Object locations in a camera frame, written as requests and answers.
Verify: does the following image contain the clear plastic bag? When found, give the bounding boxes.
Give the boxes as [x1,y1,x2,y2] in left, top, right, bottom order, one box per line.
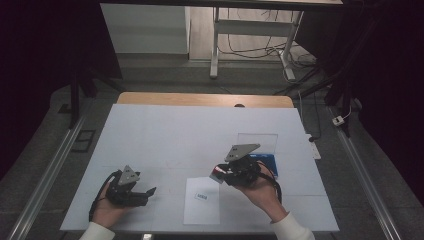
[237,133,279,178]

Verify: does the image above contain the black left gripper strap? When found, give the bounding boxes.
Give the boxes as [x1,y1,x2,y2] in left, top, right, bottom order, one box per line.
[88,170,123,222]

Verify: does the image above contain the wooden table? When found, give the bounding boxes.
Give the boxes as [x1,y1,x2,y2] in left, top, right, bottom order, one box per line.
[116,92,295,109]

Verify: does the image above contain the red stamp with grey base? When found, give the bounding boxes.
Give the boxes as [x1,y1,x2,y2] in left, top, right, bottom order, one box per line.
[209,166,228,185]

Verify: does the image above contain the black tripod stand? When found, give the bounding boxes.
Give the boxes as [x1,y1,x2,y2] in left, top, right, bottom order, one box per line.
[274,58,356,138]
[66,64,125,130]

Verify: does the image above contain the black right gripper strap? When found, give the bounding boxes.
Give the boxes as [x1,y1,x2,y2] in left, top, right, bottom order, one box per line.
[257,160,283,205]

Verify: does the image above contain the black floor frame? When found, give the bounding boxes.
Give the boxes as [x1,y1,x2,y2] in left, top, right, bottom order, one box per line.
[71,129,97,154]

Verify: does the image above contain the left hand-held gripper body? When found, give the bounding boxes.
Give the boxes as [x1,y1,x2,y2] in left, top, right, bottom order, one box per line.
[106,165,142,207]

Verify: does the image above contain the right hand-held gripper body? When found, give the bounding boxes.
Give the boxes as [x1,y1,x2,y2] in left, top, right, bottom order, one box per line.
[216,143,263,188]

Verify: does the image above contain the person's right hand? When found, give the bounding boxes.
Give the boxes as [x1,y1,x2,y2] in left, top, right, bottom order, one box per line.
[233,164,288,223]

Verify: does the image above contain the white cabinet panel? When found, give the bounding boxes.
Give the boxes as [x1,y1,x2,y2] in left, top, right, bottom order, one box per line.
[99,3,191,55]

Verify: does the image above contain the person's left hand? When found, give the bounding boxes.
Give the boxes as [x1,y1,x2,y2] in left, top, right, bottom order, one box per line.
[90,181,130,230]

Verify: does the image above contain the black gripper strap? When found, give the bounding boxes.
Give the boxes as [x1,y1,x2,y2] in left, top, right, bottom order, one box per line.
[257,160,283,205]
[88,170,123,222]

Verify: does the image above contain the white table covering sheet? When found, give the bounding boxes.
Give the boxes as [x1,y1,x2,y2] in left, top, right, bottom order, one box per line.
[59,103,340,233]

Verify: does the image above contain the aluminium floor rail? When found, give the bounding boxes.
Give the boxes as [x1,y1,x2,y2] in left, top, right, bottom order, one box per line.
[6,114,88,240]
[328,105,403,240]

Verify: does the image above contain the white desk frame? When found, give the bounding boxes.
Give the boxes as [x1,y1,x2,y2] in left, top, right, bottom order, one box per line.
[209,6,305,81]

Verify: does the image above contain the black floor cables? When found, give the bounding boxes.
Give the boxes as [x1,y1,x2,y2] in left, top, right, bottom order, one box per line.
[218,9,318,69]

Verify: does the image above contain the white paper sheet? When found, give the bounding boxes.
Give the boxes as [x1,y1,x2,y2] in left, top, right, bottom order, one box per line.
[183,176,221,225]

